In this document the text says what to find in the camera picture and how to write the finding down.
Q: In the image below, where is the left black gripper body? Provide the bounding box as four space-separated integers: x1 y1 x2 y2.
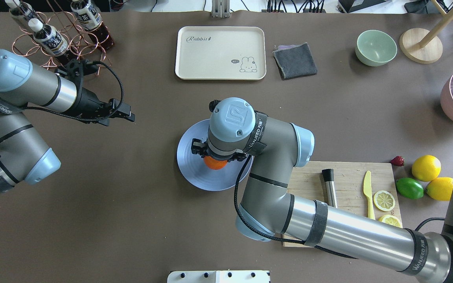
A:
56 59 109 127

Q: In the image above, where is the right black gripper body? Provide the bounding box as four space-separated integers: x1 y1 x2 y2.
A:
191 138 247 162

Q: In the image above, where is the blue round plate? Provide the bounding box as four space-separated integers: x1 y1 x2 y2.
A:
177 119 246 191

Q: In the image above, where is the orange fruit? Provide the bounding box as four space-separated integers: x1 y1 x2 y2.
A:
203 156 228 170

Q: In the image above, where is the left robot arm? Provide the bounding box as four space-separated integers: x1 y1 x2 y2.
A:
0 50 135 193

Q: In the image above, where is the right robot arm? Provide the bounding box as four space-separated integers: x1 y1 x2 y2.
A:
187 97 453 283

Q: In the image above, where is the tea bottle front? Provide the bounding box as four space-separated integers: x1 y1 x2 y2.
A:
28 18 77 66

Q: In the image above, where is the tea bottle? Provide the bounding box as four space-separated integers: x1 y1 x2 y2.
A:
28 18 77 66
70 0 115 51
5 0 41 32

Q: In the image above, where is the tea bottle right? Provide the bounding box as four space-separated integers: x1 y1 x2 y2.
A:
70 0 115 51

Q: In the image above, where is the cream rabbit tray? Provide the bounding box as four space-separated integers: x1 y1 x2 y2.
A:
175 26 267 80

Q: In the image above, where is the wooden cutting board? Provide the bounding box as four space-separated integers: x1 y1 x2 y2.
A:
282 160 404 248

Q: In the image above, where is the tea bottle left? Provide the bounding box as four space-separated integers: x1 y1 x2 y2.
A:
5 0 41 32

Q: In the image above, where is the grey folded cloth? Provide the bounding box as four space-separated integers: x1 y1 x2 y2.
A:
272 42 318 79

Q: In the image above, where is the steel muddler black tip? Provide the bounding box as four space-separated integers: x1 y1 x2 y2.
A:
322 169 338 208

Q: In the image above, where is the yellow plastic knife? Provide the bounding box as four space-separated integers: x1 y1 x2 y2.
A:
363 171 376 220

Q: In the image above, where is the lemon slice upper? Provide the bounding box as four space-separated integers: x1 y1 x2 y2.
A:
373 190 396 212

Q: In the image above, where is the red strawberry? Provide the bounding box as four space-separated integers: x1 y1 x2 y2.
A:
390 156 405 167

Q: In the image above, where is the green bowl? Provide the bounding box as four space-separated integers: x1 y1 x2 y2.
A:
355 30 398 67

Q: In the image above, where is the lemon half lower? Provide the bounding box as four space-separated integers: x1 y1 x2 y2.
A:
377 214 403 228

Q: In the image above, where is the green lime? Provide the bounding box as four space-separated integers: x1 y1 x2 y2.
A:
395 177 424 199

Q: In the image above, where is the yellow lemon upper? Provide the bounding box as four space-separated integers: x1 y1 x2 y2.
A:
411 155 442 182

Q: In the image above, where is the yellow lemon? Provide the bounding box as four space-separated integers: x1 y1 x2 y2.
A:
411 155 442 182
426 177 453 201

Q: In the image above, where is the wooden round stand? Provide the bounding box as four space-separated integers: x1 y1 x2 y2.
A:
399 0 453 64

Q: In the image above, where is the yellow lemon lower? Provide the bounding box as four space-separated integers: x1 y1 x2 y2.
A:
426 177 453 201

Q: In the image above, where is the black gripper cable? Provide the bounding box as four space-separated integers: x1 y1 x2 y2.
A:
0 61 125 122

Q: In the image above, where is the copper wire bottle rack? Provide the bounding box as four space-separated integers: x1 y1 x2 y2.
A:
11 0 106 70

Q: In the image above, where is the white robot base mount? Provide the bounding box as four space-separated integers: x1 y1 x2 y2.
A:
167 270 271 283

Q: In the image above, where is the grey metal bracket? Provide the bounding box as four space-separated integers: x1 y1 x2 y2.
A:
211 0 230 18

